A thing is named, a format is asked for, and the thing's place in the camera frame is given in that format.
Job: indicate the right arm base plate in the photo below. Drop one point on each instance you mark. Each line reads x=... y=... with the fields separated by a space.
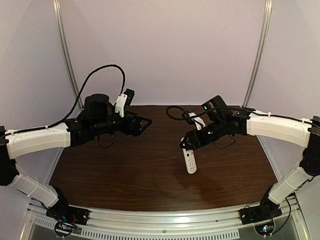
x=259 y=213

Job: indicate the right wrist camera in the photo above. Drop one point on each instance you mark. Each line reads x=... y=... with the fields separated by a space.
x=192 y=119

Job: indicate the left circuit board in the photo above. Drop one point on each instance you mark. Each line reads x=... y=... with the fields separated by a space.
x=63 y=229

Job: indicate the circuit board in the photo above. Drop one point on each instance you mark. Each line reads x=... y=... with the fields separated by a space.
x=265 y=229
x=63 y=229

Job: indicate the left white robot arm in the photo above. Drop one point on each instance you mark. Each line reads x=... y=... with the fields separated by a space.
x=16 y=143

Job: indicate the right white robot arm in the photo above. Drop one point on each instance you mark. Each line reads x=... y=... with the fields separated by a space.
x=302 y=132

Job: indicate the aluminium frame post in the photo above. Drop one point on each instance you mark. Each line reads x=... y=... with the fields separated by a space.
x=263 y=37
x=64 y=46

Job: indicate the left aluminium frame post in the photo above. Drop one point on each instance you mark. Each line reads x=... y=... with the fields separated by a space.
x=64 y=46

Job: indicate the white remote control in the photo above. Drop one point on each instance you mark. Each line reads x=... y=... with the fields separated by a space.
x=190 y=161

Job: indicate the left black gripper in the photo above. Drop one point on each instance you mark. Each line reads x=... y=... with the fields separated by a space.
x=133 y=124

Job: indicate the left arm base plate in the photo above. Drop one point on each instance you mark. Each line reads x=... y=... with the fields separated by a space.
x=69 y=214

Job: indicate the right circuit board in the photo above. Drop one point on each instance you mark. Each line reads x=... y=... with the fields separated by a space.
x=265 y=229

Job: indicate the front aluminium rail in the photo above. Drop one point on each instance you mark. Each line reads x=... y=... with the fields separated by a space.
x=207 y=224

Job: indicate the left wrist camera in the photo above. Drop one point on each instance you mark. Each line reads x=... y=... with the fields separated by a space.
x=123 y=100

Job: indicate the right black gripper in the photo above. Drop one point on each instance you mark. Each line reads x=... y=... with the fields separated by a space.
x=195 y=136

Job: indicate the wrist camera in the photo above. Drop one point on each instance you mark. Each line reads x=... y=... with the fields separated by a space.
x=123 y=100
x=192 y=119

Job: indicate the right aluminium frame post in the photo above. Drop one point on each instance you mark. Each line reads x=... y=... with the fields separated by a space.
x=263 y=37

